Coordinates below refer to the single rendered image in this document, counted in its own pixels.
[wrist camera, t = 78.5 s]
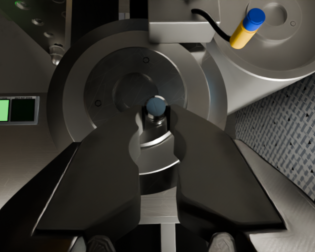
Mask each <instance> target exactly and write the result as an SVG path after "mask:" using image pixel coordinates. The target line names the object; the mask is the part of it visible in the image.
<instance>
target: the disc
mask: <svg viewBox="0 0 315 252"><path fill-rule="evenodd" d="M126 31H149V30H148V19H146V18H130V19H122V20H117V21H113V22H110V23H107V24H104V25H102V26H99V27H97V28H95V29H93V30H92V31H90V32H88V33H87V34H85V35H84V36H83V37H81V38H80V39H79V40H78V41H76V42H75V43H74V44H73V45H72V46H71V47H70V48H69V49H68V51H67V52H66V53H65V54H64V56H63V57H62V58H61V60H60V61H59V63H58V65H57V67H56V68H55V71H54V73H53V75H52V78H51V80H50V84H49V87H48V92H47V99H46V116H47V123H48V128H49V132H50V135H51V138H52V140H53V143H54V145H55V147H56V149H57V150H58V152H59V153H61V152H62V151H63V150H65V149H66V148H67V147H68V146H69V145H70V144H71V143H72V142H74V141H73V139H72V138H71V136H70V134H69V132H68V129H67V127H66V124H65V120H64V115H63V92H64V87H65V83H66V80H67V77H68V75H69V73H70V71H71V69H72V67H73V65H74V64H75V62H76V61H77V59H78V58H79V57H80V56H81V55H82V54H83V53H84V52H85V51H86V50H87V49H88V48H89V47H90V46H92V45H93V44H95V43H96V42H98V41H100V40H101V39H103V38H105V37H108V36H110V35H113V34H117V33H121V32H126ZM179 44H181V45H182V46H183V47H184V48H186V49H187V50H188V51H189V52H190V53H191V54H192V55H193V56H194V58H195V59H196V60H197V62H198V63H199V65H200V66H201V68H202V70H203V72H204V74H205V77H206V79H207V83H208V86H209V92H210V112H209V117H208V121H210V122H211V123H213V124H214V125H216V126H217V127H219V128H220V129H221V130H223V131H224V130H225V126H226V121H227V114H228V99H227V91H226V86H225V83H224V79H223V76H222V74H221V72H220V69H219V67H218V65H217V64H216V62H215V60H214V59H213V57H212V56H211V54H210V53H209V52H208V51H207V49H206V48H205V47H204V46H203V45H202V44H201V43H200V42H186V43H179ZM179 164H180V161H178V162H177V163H175V164H174V165H172V166H170V167H168V168H166V169H163V170H160V171H157V172H153V173H148V174H139V182H140V195H141V196H142V195H151V194H156V193H160V192H163V191H167V190H169V189H172V188H174V187H176V186H177V177H178V166H179Z"/></svg>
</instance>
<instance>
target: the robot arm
mask: <svg viewBox="0 0 315 252"><path fill-rule="evenodd" d="M166 124H167V131H170V132H171V133H172V135H173V136H174V147H173V154H174V155H175V156H176V157H177V158H178V160H179V161H180V164H179V165H178V170H177V185H176V206H177V217H178V220H179V222H180V224H181V225H182V226H183V227H185V228H186V229H188V230H190V231H191V232H193V233H194V234H196V235H198V236H199V237H201V238H203V239H204V240H205V241H206V245H207V249H206V251H205V252H315V202H314V201H313V200H312V199H311V198H310V197H309V196H308V195H307V194H306V193H305V192H304V191H303V190H302V189H301V188H300V187H298V186H297V185H296V184H295V183H294V182H292V181H291V180H290V179H289V178H288V177H286V176H285V175H284V174H283V173H281V172H280V171H279V170H278V169H277V168H275V167H274V166H273V165H272V164H270V163H269V162H268V161H267V160H266V159H264V158H263V157H262V156H261V155H259V154H258V153H257V152H256V151H255V150H253V149H252V148H251V147H250V146H248V145H247V144H246V143H245V142H243V141H242V140H241V139H232V138H231V137H230V136H229V135H228V134H226V133H225V132H224V131H223V130H222V129H220V128H219V127H218V126H216V125H215V124H213V123H211V122H210V121H208V120H206V119H205V118H203V117H201V116H199V115H197V114H195V113H193V112H191V111H189V110H187V109H185V108H183V107H181V106H179V105H178V104H171V105H168V106H167V114H166ZM143 131H146V115H145V106H144V105H139V104H136V105H134V106H132V107H130V108H128V109H127V110H125V111H123V112H121V113H119V114H118V115H116V116H114V117H112V118H111V119H109V120H107V121H106V122H104V123H102V124H101V125H99V126H98V127H97V128H95V129H94V130H93V131H92V132H91V133H89V134H88V135H87V136H86V137H85V138H84V139H83V140H82V141H81V142H72V143H71V144H70V145H69V146H68V147H67V148H66V149H64V150H63V151H62V152H61V153H60V154H59V155H58V156H57V157H55V158H54V159H53V160H52V161H51V162H50V163H49V164H48V165H47V166H45V167H44V168H43V169H42V170H41V171H40V172H39V173H38V174H36V175H35V176H34V177H33V178H32V179H31V180H30V181H29V182H27V183H26V184H25V185H24V186H23V187H22V188H21V189H20V190H19V191H18V192H16V193H15V194H14V195H13V196H12V197H11V198H10V199H9V200H8V201H7V202H6V204H5V205H4V206H3V207H2V208H1V209H0V252H116V250H115V248H114V246H113V243H114V242H116V241H117V240H118V239H120V238H121V237H123V236H124V235H126V234H127V233H129V232H130V231H131V230H133V229H134V228H135V227H136V226H137V225H138V224H139V222H140V219H141V189H140V176H139V167H138V166H137V165H136V164H135V161H136V160H137V158H138V157H139V156H140V154H141V150H140V135H141V134H142V132H143Z"/></svg>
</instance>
